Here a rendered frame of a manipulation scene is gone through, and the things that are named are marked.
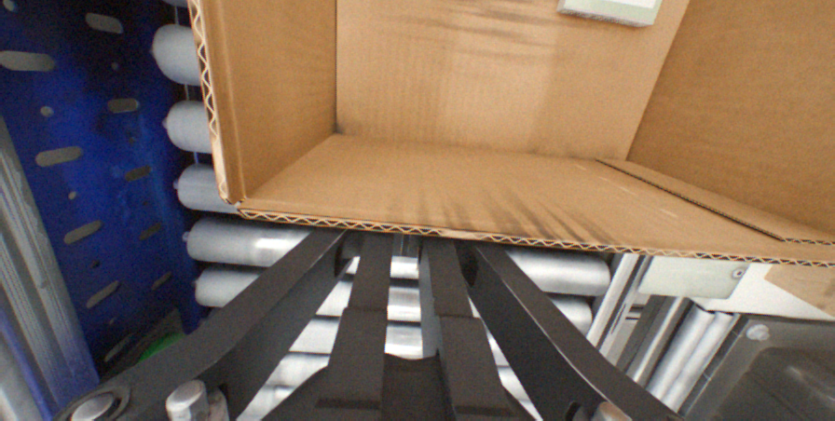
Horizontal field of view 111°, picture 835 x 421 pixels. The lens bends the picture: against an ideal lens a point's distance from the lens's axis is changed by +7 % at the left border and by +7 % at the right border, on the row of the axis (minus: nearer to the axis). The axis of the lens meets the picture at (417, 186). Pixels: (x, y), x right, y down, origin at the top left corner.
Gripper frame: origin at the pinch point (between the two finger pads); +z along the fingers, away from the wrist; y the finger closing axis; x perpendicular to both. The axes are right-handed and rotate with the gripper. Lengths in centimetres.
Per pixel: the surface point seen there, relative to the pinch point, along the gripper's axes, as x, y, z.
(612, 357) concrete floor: -111, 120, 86
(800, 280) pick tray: -7.5, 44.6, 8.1
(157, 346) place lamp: -19.5, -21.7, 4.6
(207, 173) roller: -4.2, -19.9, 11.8
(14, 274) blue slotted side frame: -6.7, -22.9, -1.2
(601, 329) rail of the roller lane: -19.7, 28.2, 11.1
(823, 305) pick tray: -8.7, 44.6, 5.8
